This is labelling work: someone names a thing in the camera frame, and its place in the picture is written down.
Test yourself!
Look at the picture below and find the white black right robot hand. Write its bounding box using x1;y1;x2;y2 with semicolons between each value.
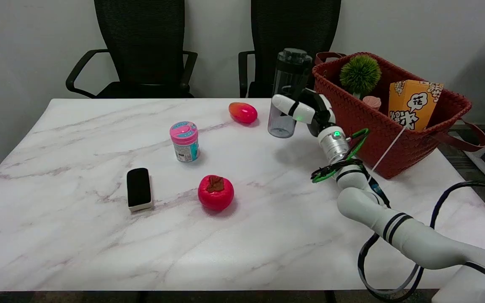
271;88;337;137

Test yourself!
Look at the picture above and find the black transparent water bottle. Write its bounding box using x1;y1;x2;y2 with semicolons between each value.
267;48;313;139

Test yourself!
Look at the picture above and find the red woven basket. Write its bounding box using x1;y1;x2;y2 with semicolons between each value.
312;51;485;180

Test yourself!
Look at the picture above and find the red toy mango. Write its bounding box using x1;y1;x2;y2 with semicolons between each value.
228;102;258;125

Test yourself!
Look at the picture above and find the green spiky ball plant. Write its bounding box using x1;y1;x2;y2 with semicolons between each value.
339;54;382;100

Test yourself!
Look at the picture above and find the small pink pot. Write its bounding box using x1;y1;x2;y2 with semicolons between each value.
362;96;382;111

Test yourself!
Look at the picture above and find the black mesh office chair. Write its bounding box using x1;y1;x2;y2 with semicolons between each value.
65;0;198;99
238;0;342;99

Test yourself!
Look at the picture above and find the white zip tie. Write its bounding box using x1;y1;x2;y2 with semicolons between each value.
370;125;408;173

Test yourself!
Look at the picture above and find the orange popcorn box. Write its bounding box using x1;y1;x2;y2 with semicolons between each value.
388;80;445;132

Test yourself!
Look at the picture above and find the red toy persimmon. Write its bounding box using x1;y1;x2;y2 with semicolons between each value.
197;174;235;212

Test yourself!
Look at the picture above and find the pink lid gum jar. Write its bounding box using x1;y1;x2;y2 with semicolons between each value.
169;121;201;163

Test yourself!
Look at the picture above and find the black whiteboard eraser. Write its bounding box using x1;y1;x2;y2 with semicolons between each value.
126;167;154;213

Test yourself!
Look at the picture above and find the green robot cable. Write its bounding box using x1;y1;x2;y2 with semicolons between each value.
311;128;370;184

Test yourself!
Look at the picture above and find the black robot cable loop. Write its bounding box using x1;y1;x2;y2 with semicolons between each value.
357;181;485;303

